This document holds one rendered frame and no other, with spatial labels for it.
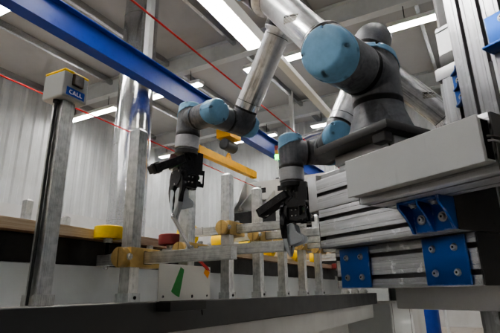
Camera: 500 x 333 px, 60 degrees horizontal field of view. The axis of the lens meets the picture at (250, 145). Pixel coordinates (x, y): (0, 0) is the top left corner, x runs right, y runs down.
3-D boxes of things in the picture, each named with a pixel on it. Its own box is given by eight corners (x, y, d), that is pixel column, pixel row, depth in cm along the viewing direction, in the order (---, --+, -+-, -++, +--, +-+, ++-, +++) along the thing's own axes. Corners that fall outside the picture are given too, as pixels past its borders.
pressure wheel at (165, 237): (186, 268, 142) (187, 233, 146) (171, 267, 136) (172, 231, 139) (167, 270, 146) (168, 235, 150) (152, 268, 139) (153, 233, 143)
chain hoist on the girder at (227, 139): (241, 160, 687) (240, 132, 703) (230, 155, 659) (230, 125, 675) (227, 163, 699) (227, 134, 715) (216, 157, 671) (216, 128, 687)
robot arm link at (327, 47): (393, 62, 94) (279, -27, 130) (354, 36, 84) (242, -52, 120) (359, 105, 98) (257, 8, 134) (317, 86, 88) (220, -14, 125)
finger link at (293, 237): (302, 255, 118) (300, 221, 121) (283, 256, 121) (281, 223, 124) (306, 256, 121) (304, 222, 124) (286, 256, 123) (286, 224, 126)
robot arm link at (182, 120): (188, 97, 132) (173, 104, 138) (185, 131, 129) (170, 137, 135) (209, 104, 137) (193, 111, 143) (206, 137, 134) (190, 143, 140)
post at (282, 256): (289, 305, 193) (284, 199, 208) (286, 305, 190) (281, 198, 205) (282, 305, 194) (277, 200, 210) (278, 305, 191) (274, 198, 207)
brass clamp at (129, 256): (161, 268, 118) (161, 249, 120) (126, 266, 107) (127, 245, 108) (143, 269, 121) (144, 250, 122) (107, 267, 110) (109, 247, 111)
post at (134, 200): (136, 306, 110) (148, 130, 125) (126, 306, 107) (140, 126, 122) (126, 306, 111) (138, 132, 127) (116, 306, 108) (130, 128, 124)
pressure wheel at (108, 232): (119, 267, 126) (122, 227, 130) (121, 264, 119) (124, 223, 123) (90, 266, 123) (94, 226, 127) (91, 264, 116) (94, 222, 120)
